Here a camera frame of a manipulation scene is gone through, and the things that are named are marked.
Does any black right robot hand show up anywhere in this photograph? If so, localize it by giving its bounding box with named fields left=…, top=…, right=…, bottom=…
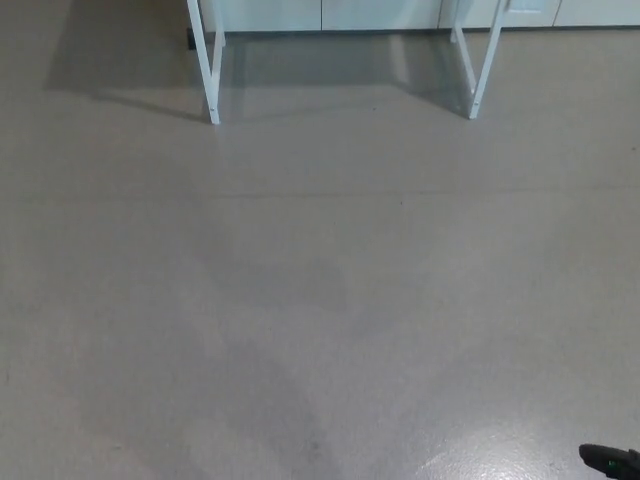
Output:
left=578, top=442, right=640, bottom=480

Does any white desk leg frame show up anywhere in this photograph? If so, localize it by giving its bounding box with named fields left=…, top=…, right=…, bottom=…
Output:
left=449, top=0, right=512, bottom=121
left=185, top=0, right=227, bottom=126

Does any white cabinet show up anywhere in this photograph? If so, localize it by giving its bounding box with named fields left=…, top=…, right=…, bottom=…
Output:
left=216, top=0, right=640, bottom=34

